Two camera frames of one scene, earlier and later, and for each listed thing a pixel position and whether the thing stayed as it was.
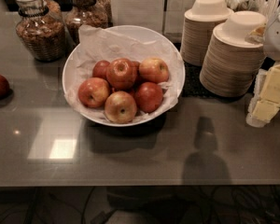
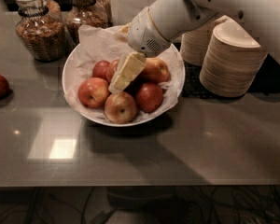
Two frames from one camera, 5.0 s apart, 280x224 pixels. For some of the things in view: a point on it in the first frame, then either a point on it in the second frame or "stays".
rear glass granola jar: x=102 y=14 stays
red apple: x=93 y=92 stays
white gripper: x=278 y=37 → x=143 y=32
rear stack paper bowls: x=208 y=11 stays
